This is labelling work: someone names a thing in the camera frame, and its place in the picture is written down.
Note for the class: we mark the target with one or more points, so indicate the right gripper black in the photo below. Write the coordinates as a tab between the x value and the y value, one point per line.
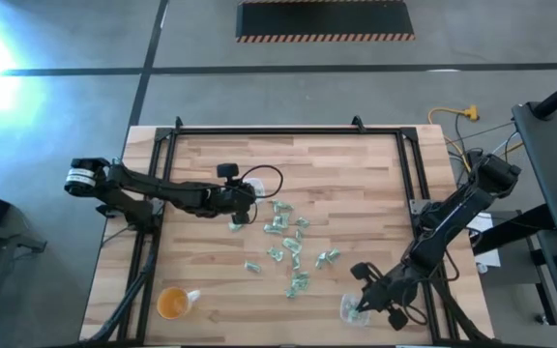
387	292

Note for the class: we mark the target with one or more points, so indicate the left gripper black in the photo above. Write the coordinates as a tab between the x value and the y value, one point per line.
230	198

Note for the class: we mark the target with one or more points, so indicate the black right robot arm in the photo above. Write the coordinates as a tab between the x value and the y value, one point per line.
452	212

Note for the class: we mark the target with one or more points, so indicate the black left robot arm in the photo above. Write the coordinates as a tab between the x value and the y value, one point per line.
162	186

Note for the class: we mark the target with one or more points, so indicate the clear plastic bin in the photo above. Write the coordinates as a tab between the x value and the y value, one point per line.
343	302
260	186

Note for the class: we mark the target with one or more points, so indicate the small white round object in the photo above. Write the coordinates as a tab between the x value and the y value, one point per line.
481	268

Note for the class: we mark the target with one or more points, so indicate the glass mug with orange tea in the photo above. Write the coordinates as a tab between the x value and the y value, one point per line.
172	303

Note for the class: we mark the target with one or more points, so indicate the white paper sheet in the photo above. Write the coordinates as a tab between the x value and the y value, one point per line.
490	258

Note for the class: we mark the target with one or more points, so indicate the small grey caster wheel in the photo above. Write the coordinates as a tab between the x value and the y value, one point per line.
542	319

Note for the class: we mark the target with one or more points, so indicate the black power strip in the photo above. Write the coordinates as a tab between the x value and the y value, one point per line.
474	154

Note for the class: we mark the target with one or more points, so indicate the black hazard-striped floor mat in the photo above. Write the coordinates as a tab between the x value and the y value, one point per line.
324	19

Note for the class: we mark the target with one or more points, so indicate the black desk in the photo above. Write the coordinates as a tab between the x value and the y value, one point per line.
554	159

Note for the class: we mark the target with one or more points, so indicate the black metal rig frame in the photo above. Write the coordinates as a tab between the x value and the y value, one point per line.
283	131

